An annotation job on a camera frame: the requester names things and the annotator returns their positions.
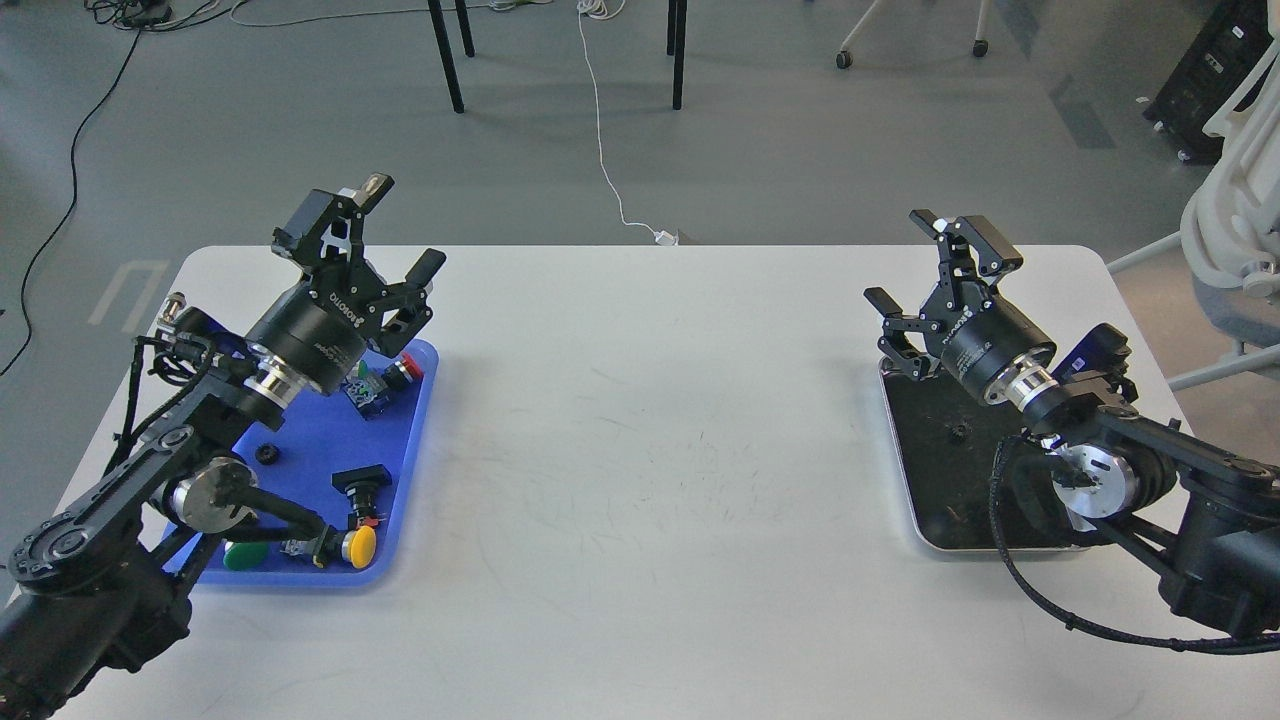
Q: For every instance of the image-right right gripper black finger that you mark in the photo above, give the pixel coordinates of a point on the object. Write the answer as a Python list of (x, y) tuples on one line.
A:
[(974, 256)]

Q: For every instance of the image-right left gripper black finger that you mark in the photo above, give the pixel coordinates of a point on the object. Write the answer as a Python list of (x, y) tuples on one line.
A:
[(913, 343)]

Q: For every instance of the black Robotiq gripper body image-left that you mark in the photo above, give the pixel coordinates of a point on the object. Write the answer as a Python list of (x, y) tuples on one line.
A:
[(326, 322)]

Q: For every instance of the black Robotiq gripper body image-right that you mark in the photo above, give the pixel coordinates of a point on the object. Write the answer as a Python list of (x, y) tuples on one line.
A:
[(980, 335)]

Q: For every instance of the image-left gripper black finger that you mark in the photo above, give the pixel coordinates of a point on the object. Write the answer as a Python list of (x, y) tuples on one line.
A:
[(403, 310), (324, 236)]

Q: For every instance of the silver metal tray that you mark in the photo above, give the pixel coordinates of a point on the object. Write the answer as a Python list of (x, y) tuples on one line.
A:
[(948, 485)]

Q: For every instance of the blue plastic tray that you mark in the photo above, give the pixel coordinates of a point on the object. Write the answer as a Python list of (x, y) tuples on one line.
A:
[(320, 436)]

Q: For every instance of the white office chair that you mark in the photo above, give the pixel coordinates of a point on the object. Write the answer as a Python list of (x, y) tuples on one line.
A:
[(1228, 232)]

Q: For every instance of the white chair base with casters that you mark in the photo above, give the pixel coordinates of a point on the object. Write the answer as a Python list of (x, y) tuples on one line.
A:
[(910, 33)]

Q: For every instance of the black equipment case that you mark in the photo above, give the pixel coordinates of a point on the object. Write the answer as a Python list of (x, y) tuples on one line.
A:
[(1225, 51)]

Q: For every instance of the red push button switch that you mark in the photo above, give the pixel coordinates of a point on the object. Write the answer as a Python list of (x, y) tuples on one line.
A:
[(402, 373)]

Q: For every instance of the green white switch block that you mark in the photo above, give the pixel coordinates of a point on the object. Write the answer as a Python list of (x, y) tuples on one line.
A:
[(366, 390)]

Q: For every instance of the black push button switch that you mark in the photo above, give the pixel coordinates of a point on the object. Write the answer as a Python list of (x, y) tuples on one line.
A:
[(361, 487)]

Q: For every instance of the yellow push button switch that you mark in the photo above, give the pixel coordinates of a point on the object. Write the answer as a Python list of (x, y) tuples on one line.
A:
[(357, 547)]

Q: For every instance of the green push button switch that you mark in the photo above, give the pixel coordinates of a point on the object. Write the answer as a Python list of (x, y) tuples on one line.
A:
[(244, 556)]

